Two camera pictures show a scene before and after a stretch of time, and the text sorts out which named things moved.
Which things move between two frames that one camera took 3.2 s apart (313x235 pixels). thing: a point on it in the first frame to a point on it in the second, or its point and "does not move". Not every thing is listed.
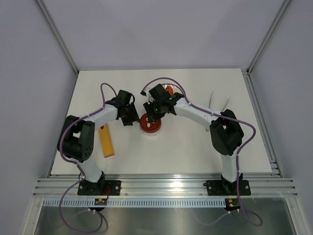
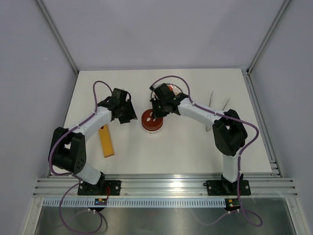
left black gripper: x=134 y=117 does not move
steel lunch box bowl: x=149 y=134 to x=152 y=131
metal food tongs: x=211 y=97 does not move
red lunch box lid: x=148 y=127 does not move
